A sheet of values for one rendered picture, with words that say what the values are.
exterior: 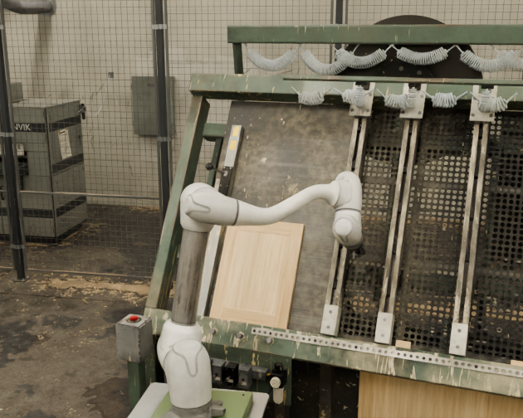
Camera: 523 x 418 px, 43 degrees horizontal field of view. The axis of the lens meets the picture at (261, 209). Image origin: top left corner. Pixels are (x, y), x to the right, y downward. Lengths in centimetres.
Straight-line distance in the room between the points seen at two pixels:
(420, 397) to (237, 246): 107
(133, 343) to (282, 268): 74
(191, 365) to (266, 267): 79
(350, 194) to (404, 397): 104
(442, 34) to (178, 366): 212
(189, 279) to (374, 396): 111
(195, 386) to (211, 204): 66
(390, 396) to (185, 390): 109
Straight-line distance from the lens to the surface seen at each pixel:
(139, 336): 300
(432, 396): 317
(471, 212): 295
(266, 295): 306
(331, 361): 292
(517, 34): 359
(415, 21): 369
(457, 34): 360
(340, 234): 254
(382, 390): 320
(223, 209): 238
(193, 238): 255
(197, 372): 248
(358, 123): 315
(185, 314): 263
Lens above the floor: 217
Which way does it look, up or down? 15 degrees down
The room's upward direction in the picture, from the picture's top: straight up
